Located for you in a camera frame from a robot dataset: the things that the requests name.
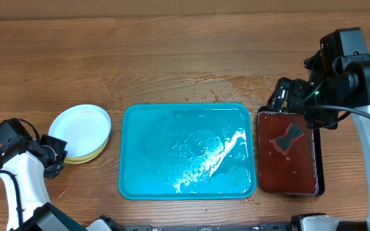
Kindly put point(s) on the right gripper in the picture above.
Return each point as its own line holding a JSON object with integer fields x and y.
{"x": 329, "y": 119}

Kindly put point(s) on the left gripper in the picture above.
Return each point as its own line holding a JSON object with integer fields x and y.
{"x": 59, "y": 145}

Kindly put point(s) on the yellow-green plate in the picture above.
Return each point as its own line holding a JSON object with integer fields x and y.
{"x": 86, "y": 158}

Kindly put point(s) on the red and black sponge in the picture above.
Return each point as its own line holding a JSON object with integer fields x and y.
{"x": 283, "y": 142}

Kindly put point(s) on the light blue plate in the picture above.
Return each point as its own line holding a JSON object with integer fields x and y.
{"x": 84, "y": 127}

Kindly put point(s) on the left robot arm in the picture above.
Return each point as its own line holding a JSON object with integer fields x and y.
{"x": 24, "y": 163}

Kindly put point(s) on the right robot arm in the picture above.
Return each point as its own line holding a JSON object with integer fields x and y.
{"x": 336, "y": 89}

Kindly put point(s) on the black tray with dark water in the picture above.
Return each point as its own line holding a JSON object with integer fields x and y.
{"x": 300, "y": 171}

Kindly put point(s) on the teal plastic tray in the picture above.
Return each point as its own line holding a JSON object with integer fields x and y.
{"x": 196, "y": 151}

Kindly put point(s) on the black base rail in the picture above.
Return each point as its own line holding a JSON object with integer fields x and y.
{"x": 263, "y": 226}

